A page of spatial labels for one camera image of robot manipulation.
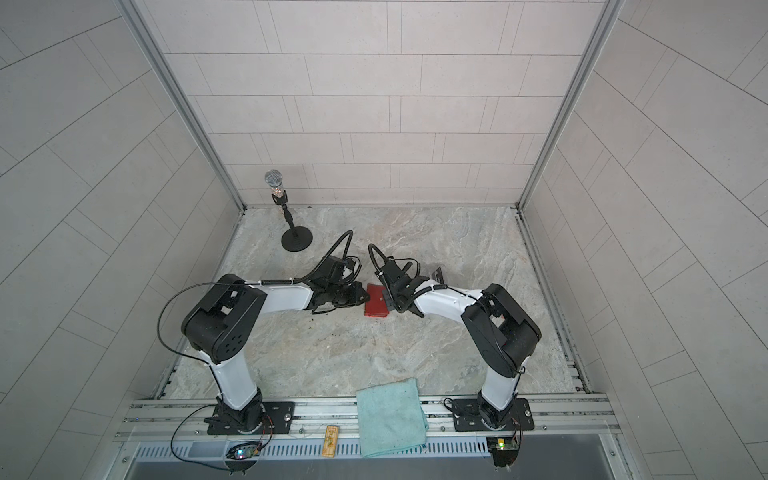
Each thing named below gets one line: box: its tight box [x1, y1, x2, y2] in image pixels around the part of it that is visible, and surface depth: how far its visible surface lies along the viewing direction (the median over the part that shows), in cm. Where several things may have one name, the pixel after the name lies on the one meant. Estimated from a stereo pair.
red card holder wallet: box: [364, 283, 389, 317], surface depth 91 cm
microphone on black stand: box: [264, 169, 313, 252], surface depth 107 cm
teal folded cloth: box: [356, 377, 429, 458], surface depth 72 cm
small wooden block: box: [322, 425, 340, 458], surface depth 69 cm
